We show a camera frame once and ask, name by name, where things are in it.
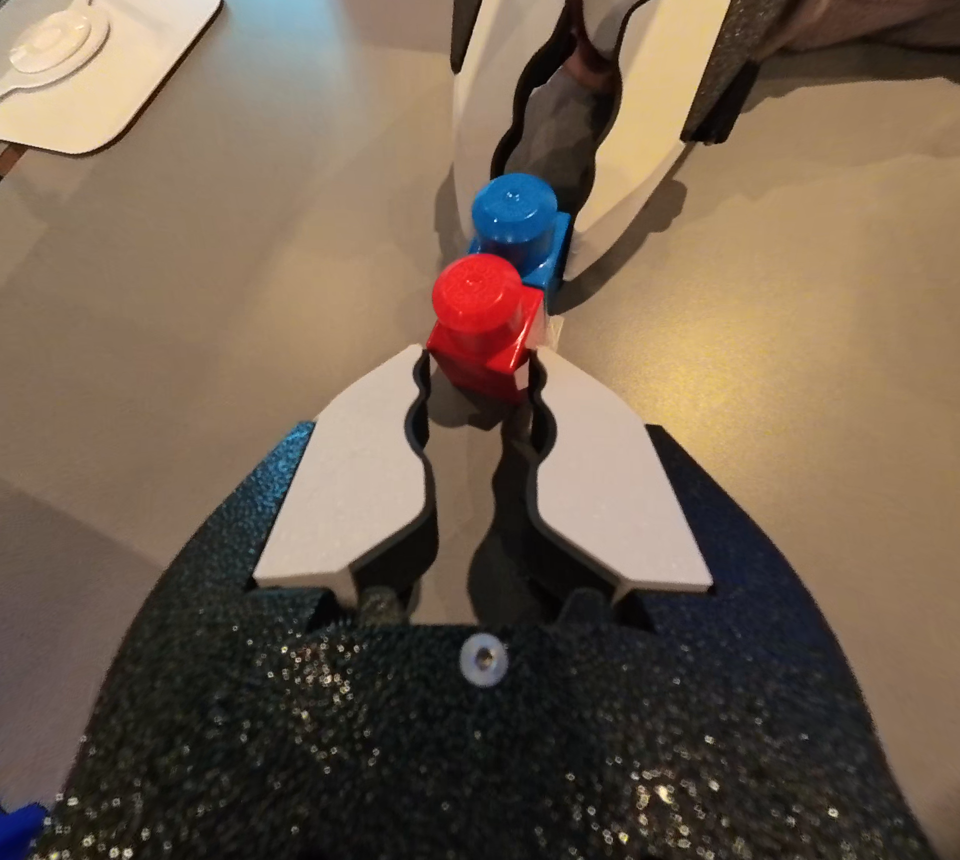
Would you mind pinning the red single-stud block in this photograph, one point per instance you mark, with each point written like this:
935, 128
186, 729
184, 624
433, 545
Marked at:
480, 342

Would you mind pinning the white and wooden document stand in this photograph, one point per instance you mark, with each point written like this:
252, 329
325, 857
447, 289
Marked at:
112, 64

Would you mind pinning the blue single-stud block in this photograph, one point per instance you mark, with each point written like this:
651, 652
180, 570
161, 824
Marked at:
517, 222

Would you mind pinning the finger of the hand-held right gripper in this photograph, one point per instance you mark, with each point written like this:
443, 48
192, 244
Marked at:
487, 72
667, 87

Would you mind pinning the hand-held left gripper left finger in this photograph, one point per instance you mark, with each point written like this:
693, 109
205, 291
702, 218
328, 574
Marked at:
360, 492

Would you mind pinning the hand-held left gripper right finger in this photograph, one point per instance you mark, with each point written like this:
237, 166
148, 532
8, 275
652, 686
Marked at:
622, 500

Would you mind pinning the person's right hand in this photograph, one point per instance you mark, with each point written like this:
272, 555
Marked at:
594, 69

